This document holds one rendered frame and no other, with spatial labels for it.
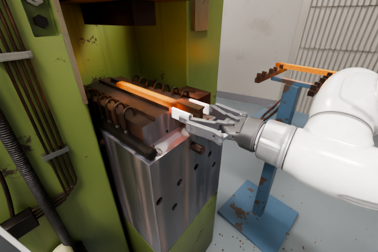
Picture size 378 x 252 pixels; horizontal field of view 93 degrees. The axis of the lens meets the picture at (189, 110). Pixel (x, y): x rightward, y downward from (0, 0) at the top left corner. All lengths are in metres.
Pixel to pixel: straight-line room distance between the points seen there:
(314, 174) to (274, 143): 0.07
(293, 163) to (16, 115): 0.55
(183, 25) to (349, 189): 0.66
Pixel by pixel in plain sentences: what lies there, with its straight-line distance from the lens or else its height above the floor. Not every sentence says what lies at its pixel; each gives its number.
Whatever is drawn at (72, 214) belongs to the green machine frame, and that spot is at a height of 0.71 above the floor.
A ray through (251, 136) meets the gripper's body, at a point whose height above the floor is 1.01.
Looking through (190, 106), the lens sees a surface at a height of 1.02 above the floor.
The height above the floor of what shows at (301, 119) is 0.75.
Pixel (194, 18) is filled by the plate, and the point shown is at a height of 1.23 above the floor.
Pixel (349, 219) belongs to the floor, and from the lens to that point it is 1.81.
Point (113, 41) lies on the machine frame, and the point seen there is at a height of 1.13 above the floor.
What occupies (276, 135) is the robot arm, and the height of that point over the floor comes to 1.03.
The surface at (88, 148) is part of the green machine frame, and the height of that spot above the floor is 0.90.
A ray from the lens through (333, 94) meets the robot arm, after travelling 0.46.
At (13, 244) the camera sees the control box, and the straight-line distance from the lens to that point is 0.30.
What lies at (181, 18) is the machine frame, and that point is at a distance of 0.76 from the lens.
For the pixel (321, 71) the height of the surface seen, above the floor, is 1.01.
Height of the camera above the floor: 1.23
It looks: 27 degrees down
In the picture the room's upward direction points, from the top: straight up
